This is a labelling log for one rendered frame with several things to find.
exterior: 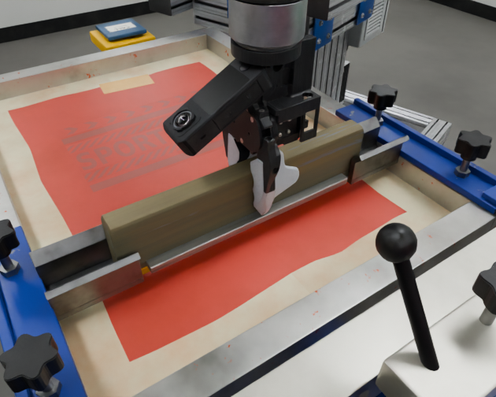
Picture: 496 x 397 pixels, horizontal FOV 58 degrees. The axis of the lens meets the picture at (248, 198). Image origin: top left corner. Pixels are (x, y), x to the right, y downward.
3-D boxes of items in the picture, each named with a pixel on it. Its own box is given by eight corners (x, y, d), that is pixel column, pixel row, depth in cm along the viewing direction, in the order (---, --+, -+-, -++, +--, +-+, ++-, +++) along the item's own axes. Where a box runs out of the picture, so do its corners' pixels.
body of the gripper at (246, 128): (317, 142, 52) (330, 40, 44) (256, 167, 48) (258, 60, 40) (278, 115, 57) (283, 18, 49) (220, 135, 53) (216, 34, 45)
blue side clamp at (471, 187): (331, 139, 79) (335, 105, 74) (351, 131, 81) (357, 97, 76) (479, 243, 60) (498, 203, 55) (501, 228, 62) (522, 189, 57)
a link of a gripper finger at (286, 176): (306, 209, 56) (305, 143, 51) (268, 228, 53) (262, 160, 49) (290, 199, 58) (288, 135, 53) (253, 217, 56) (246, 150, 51)
